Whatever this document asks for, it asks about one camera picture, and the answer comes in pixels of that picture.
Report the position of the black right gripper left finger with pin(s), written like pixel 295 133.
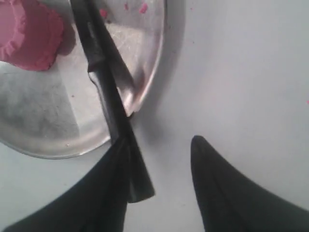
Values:
pixel 97 203

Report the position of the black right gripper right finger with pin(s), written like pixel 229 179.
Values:
pixel 231 202

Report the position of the black serrated knife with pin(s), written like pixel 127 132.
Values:
pixel 99 49

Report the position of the pink dough lump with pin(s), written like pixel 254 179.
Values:
pixel 30 34

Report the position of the round stainless steel plate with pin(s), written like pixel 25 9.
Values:
pixel 56 114

